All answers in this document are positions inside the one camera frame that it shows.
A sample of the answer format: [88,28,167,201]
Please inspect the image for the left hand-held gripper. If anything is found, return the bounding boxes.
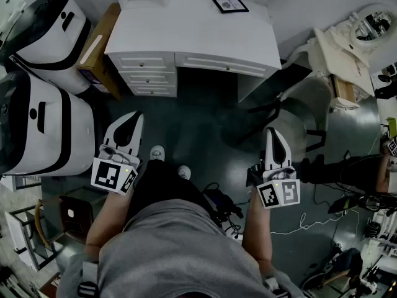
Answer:
[91,111,145,196]

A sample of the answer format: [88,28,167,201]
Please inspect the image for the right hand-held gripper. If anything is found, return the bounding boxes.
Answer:
[246,127,301,210]

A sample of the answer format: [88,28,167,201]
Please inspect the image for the black framed nature picture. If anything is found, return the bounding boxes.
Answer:
[212,0,250,14]

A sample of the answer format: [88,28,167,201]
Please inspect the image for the person's right forearm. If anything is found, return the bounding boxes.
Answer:
[241,194,277,273]

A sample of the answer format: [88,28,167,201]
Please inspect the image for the person's left forearm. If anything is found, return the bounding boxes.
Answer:
[85,186,136,257]

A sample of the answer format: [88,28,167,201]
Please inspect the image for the white desk with drawers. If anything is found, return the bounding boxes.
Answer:
[104,0,282,104]

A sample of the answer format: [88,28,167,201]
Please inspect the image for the person's black trousers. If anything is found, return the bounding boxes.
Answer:
[127,160,215,226]

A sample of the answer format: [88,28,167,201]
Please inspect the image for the white black-trimmed machine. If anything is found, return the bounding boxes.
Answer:
[0,71,96,177]
[0,0,93,96]

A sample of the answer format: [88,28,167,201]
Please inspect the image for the white shell chair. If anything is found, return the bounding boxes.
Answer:
[238,76,332,155]

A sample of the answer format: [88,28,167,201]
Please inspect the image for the black belt-mounted device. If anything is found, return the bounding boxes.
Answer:
[203,183,244,238]

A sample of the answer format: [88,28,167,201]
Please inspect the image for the black yellow-patched bag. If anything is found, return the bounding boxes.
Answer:
[328,194,357,214]

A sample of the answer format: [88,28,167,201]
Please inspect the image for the dark brown chair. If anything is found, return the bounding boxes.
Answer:
[58,196,94,245]

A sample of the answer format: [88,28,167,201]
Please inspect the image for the brown wooden cabinet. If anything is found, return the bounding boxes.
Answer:
[76,2,122,102]

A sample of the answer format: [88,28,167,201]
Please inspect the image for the green box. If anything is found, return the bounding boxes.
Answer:
[380,116,397,139]

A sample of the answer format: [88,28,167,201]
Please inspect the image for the person's grey shirt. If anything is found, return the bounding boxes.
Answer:
[57,199,308,298]

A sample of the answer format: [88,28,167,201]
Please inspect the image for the white floor cable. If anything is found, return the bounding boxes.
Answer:
[271,211,360,236]

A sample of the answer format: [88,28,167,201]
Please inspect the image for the grey shoulder strap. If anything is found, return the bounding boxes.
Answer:
[77,261,100,298]
[263,274,294,298]

